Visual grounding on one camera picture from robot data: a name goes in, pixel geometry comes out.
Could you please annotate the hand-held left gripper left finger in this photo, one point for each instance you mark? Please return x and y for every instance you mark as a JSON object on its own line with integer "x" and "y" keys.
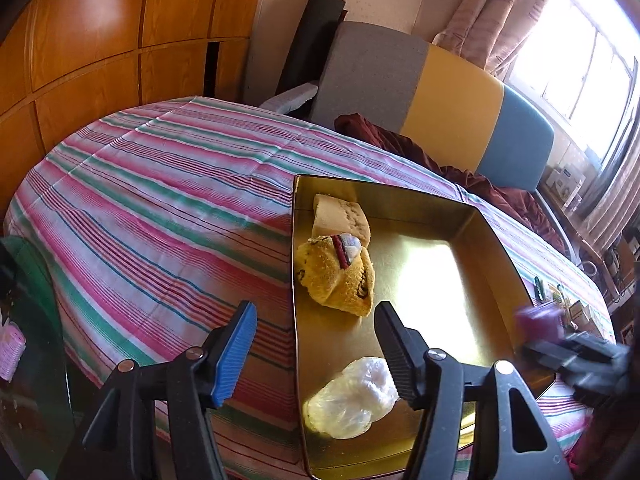
{"x": 234, "y": 360}

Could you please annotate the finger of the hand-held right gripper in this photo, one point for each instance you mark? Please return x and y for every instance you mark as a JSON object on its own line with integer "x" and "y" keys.
{"x": 545, "y": 353}

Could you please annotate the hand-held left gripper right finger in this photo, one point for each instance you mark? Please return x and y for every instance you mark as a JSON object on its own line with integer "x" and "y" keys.
{"x": 395, "y": 350}

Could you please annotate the purple snack packet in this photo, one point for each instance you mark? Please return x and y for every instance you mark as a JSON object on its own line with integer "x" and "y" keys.
{"x": 540, "y": 321}

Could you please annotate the gold tray with maroon sides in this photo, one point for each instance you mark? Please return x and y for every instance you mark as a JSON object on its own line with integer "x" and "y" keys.
{"x": 450, "y": 270}

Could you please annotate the beige tea box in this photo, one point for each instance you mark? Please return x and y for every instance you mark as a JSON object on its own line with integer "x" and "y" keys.
{"x": 582, "y": 315}

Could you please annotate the green essential oil box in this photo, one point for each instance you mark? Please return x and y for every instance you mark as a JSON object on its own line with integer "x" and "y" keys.
{"x": 558, "y": 292}

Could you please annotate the clear plastic bag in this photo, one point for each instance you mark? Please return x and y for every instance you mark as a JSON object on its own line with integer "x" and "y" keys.
{"x": 350, "y": 400}

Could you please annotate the yellow plush toy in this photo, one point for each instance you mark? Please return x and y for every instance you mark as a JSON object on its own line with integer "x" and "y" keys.
{"x": 330, "y": 280}

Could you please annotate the small red stick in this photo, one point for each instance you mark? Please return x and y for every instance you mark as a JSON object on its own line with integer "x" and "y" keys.
{"x": 344, "y": 252}

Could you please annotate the small white packet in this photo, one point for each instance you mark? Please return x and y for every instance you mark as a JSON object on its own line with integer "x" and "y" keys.
{"x": 354, "y": 246}

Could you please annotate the beige bread slice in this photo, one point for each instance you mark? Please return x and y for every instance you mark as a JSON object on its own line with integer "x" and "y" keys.
{"x": 337, "y": 217}

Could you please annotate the striped bedsheet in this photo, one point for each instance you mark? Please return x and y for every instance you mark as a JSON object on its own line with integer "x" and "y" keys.
{"x": 175, "y": 210}

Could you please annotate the white cardboard box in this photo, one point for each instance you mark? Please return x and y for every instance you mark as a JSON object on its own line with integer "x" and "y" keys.
{"x": 565, "y": 182}

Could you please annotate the green glass table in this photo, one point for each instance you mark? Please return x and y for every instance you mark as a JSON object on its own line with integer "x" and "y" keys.
{"x": 35, "y": 360}

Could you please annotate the dark red cloth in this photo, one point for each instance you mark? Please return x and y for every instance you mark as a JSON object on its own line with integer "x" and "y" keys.
{"x": 400, "y": 142}

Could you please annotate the pink ribbed item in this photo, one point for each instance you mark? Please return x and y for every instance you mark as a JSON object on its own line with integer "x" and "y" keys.
{"x": 11, "y": 352}

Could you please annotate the window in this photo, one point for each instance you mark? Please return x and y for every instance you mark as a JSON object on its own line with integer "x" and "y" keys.
{"x": 580, "y": 60}

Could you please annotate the black rolled mat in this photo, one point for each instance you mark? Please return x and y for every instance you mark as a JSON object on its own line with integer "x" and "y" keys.
{"x": 312, "y": 35}

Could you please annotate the beige patterned curtain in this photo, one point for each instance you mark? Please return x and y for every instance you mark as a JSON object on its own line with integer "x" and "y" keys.
{"x": 495, "y": 10}

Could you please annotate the wooden wardrobe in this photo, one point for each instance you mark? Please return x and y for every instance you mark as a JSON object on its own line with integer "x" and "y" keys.
{"x": 100, "y": 35}

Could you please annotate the white metal bed rail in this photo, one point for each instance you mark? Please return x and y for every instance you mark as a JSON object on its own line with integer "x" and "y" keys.
{"x": 559, "y": 227}

